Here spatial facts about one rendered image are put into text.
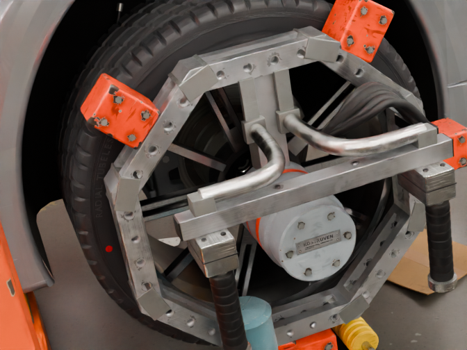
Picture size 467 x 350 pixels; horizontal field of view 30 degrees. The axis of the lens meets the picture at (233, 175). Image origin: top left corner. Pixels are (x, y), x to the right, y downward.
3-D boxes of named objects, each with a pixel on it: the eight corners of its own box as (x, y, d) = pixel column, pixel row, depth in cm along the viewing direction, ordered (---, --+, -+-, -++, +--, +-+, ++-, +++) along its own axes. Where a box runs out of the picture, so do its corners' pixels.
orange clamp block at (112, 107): (150, 98, 138) (102, 71, 133) (162, 113, 131) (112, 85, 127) (126, 135, 139) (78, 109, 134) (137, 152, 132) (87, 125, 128)
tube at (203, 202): (265, 137, 139) (255, 74, 134) (313, 182, 122) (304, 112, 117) (159, 167, 135) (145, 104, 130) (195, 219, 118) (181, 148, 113)
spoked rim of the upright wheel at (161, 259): (381, 76, 178) (168, -31, 156) (442, 111, 158) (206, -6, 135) (268, 285, 188) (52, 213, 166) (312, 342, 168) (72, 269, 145)
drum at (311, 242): (310, 214, 155) (301, 143, 148) (365, 270, 136) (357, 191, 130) (237, 238, 151) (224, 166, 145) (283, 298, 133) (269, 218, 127)
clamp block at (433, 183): (425, 175, 135) (423, 144, 133) (457, 198, 127) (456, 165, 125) (396, 184, 134) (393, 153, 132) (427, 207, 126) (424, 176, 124)
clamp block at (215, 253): (220, 239, 127) (214, 208, 125) (240, 268, 120) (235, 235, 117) (187, 250, 126) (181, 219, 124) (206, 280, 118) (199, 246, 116)
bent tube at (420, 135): (376, 105, 143) (370, 43, 139) (438, 144, 126) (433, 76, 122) (277, 133, 139) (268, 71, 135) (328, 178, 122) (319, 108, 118)
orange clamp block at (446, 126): (406, 164, 158) (449, 151, 161) (429, 180, 152) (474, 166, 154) (404, 129, 155) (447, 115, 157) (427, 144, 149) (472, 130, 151)
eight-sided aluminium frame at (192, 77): (420, 276, 168) (397, 1, 144) (438, 292, 162) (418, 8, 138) (149, 369, 155) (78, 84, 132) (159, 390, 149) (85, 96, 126)
